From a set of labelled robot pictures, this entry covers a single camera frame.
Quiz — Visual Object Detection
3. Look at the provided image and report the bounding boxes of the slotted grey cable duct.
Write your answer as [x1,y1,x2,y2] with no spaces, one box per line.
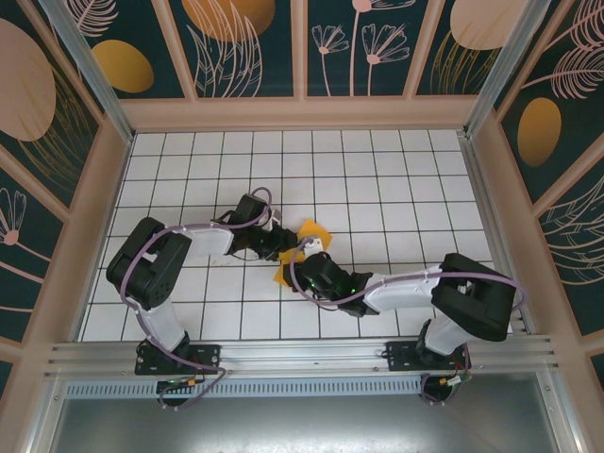
[63,376,426,397]

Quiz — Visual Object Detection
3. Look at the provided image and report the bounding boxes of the aluminium mounting rail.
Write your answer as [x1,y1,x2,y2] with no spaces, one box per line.
[44,334,562,378]

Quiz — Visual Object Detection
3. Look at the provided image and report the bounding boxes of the aluminium corner post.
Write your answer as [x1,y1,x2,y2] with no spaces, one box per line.
[37,0,136,143]
[461,0,553,138]

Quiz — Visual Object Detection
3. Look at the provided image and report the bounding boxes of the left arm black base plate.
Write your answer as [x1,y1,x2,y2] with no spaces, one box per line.
[135,343,223,377]

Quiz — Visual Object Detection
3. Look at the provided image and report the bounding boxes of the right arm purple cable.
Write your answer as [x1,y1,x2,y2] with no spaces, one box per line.
[288,239,528,407]

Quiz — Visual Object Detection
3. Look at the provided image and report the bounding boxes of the orange square paper sheet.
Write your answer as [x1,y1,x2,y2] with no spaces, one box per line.
[272,217,333,289]

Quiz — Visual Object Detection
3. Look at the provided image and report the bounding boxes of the aluminium side rail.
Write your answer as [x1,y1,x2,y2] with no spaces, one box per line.
[460,134,537,334]

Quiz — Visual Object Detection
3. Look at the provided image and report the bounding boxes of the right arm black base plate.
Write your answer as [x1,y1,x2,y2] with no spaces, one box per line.
[385,340,473,374]

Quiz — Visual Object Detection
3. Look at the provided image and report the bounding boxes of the grey metal sheet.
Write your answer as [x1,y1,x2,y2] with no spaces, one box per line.
[27,372,581,453]

